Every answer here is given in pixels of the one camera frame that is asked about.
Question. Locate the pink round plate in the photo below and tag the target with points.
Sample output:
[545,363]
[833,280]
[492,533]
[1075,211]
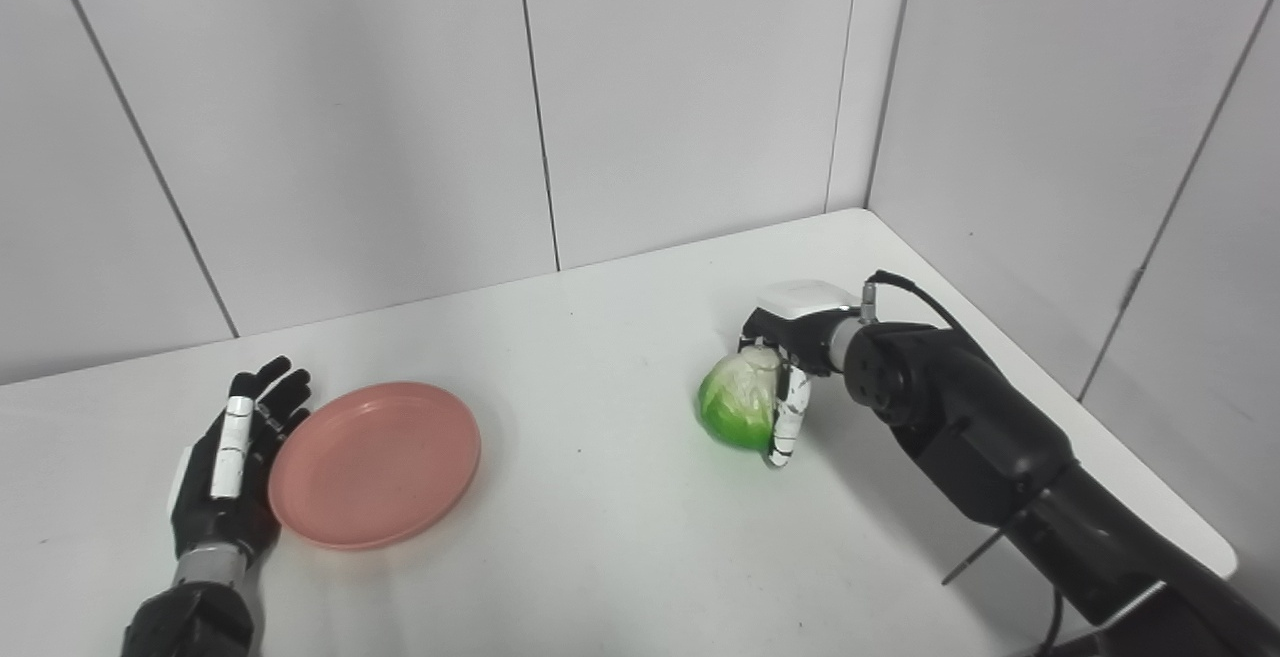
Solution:
[375,467]

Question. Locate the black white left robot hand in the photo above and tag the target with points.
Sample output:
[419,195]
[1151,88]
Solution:
[195,517]

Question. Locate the green white cabbage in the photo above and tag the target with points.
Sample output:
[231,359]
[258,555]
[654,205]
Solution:
[735,402]

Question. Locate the black zip tie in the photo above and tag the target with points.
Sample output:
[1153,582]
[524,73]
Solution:
[980,552]

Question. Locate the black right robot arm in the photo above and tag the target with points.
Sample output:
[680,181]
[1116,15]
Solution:
[980,437]

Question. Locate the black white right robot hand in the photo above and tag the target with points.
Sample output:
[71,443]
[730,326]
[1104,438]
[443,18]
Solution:
[800,302]

